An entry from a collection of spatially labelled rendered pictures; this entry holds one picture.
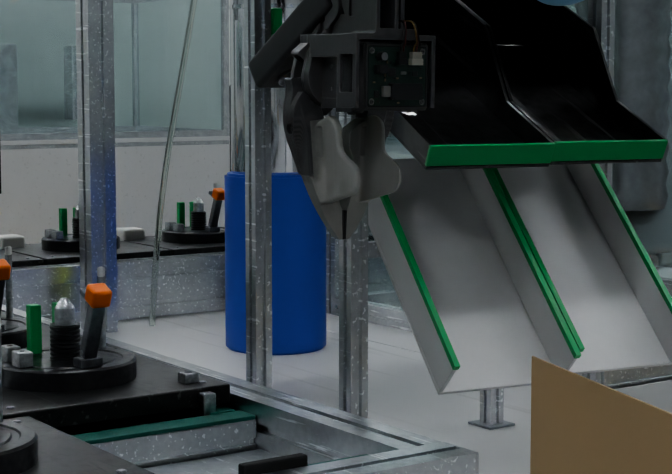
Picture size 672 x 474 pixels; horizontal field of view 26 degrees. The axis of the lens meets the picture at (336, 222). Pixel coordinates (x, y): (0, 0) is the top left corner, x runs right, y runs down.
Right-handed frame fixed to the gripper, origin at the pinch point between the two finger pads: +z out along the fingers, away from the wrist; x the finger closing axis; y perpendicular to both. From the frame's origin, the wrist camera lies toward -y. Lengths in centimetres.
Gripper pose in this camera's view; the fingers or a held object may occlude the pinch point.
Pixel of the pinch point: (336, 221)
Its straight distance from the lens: 109.3
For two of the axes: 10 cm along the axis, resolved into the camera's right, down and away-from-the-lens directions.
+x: 8.2, -0.5, 5.7
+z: -0.1, 10.0, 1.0
